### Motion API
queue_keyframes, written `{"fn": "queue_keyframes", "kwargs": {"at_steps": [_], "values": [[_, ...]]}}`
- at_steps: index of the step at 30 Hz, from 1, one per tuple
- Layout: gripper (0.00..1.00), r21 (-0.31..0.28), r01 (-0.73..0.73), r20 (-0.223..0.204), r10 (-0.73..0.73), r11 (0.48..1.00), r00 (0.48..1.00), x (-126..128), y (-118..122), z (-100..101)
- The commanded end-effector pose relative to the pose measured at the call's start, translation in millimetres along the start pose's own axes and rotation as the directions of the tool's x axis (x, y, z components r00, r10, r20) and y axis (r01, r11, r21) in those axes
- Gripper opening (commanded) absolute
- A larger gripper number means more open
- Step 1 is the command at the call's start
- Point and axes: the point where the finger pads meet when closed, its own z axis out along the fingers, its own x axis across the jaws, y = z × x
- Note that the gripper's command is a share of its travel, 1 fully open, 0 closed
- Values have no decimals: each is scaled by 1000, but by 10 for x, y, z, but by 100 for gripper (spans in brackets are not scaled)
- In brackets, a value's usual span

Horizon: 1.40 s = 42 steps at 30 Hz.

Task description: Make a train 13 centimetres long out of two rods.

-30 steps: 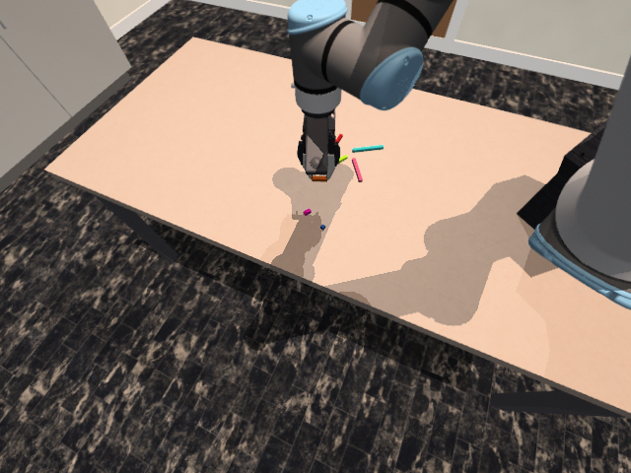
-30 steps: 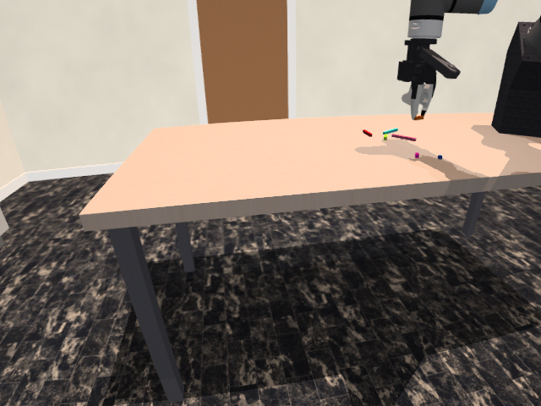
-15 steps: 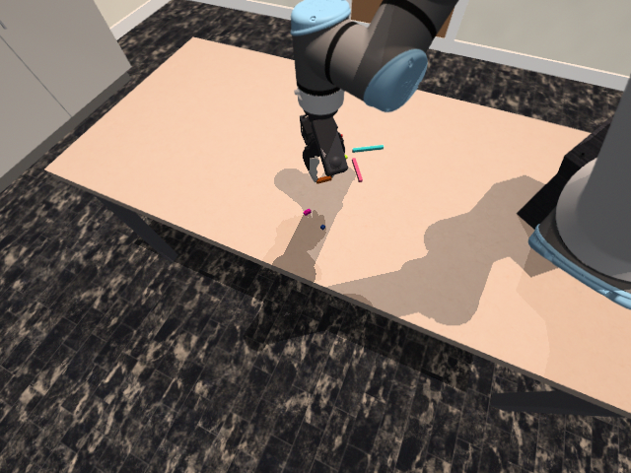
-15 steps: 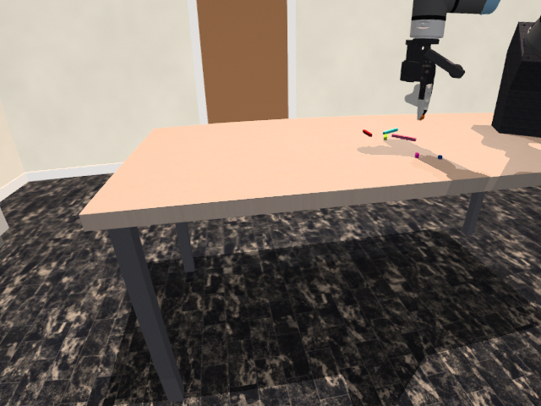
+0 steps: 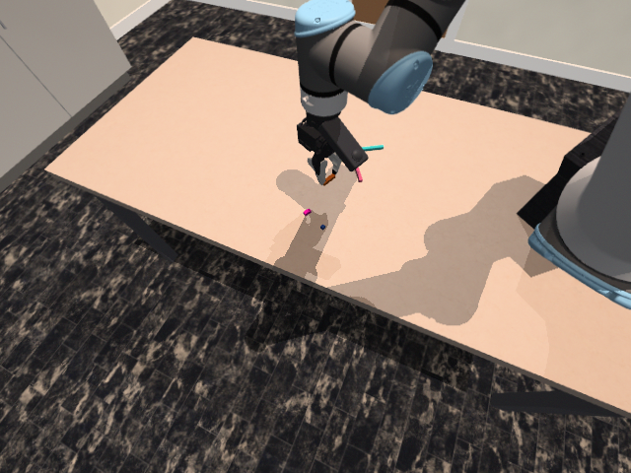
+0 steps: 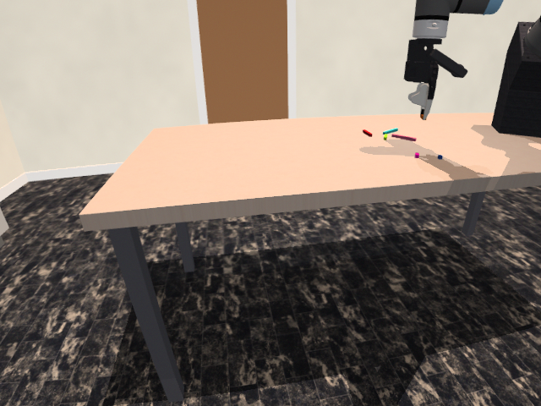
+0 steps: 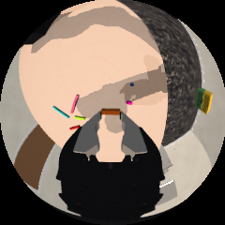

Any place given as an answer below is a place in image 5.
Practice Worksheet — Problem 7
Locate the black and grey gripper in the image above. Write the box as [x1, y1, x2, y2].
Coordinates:
[297, 111, 342, 185]

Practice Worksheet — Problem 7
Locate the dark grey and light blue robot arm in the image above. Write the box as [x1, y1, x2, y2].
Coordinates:
[295, 0, 631, 309]

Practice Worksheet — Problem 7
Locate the turquoise rod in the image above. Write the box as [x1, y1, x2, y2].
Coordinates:
[362, 145, 384, 152]

